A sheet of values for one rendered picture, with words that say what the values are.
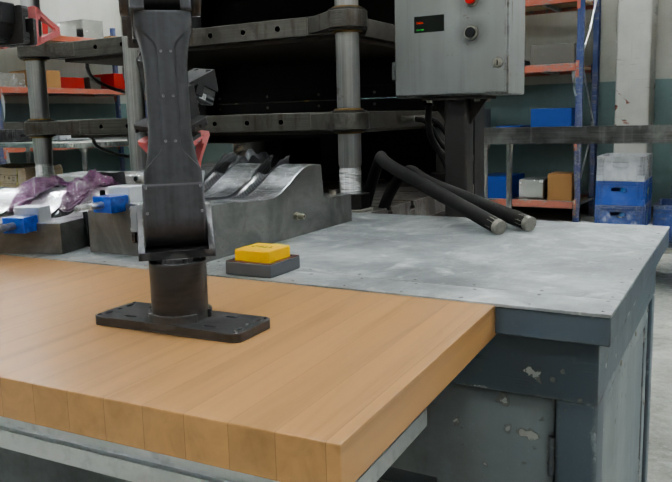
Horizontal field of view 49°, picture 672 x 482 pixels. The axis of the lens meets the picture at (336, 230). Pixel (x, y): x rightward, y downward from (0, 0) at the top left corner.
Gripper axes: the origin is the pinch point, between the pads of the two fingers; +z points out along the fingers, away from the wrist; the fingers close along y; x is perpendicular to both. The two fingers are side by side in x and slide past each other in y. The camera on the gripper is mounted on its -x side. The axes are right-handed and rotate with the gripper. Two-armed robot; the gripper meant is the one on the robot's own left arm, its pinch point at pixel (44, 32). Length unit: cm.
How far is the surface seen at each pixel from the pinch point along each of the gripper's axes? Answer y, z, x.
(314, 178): -42, 27, 29
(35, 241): -7.1, -11.4, 37.6
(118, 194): -22.5, -6.7, 29.4
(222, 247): -41, -3, 38
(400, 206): -37, 85, 40
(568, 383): -98, -11, 50
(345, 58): -30, 66, 1
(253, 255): -54, -13, 37
